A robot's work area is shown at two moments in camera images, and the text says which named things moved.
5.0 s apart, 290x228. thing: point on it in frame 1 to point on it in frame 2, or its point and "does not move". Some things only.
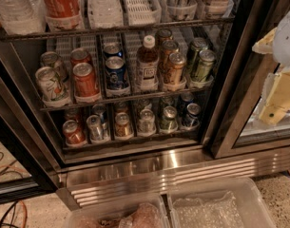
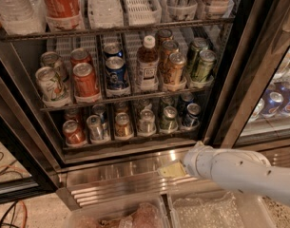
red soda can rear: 80,55 does not move
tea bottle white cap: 147,66 does not move
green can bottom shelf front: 169,122 does not move
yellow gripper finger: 280,96 to 171,170
